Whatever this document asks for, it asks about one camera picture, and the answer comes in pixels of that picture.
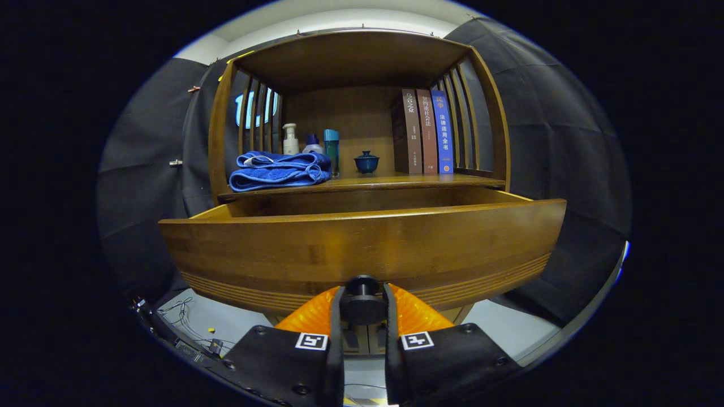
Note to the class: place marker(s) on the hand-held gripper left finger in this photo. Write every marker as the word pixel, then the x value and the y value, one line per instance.
pixel 336 350

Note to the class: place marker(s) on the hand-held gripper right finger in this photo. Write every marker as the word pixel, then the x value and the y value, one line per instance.
pixel 391 362

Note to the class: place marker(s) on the wooden drawer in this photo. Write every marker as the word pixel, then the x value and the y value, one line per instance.
pixel 362 249

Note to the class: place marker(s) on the wooden cabinet door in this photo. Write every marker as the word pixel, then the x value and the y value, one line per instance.
pixel 376 342
pixel 355 342

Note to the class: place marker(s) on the wooden countertop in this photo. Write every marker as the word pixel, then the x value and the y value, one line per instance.
pixel 384 182

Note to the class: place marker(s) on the wooden cabinet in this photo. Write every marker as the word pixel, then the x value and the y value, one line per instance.
pixel 350 62

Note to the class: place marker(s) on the blue folded towel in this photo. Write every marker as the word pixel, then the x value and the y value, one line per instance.
pixel 277 172

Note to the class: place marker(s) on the blue lidded tea cup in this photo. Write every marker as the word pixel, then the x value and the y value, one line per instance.
pixel 366 163

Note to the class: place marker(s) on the teal tumbler bottle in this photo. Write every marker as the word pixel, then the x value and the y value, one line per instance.
pixel 332 147

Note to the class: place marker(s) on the white bottle with blue cap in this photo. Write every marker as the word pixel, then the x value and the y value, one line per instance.
pixel 313 147

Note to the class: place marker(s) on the white pump bottle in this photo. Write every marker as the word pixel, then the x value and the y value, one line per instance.
pixel 290 144

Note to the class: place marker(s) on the dark brown book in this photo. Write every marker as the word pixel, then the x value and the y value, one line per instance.
pixel 410 133

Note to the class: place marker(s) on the reddish brown book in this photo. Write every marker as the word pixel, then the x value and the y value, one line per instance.
pixel 428 133

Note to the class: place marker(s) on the blue book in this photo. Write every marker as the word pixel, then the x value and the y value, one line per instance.
pixel 444 133

